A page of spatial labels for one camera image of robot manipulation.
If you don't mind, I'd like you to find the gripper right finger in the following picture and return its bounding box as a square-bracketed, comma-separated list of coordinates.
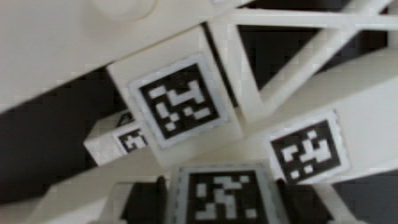
[274, 178, 363, 224]

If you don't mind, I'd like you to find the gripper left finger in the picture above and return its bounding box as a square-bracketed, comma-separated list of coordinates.
[87, 175, 171, 224]

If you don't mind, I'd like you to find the white tagged cube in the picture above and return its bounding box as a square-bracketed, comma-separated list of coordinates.
[166, 163, 290, 224]

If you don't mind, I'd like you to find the white chair leg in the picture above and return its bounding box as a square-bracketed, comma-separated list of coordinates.
[84, 110, 148, 165]

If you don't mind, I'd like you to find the white chair back part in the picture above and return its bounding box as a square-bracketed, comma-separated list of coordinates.
[27, 0, 398, 224]

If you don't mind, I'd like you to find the white chair seat part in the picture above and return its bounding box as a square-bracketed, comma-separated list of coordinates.
[0, 0, 253, 113]

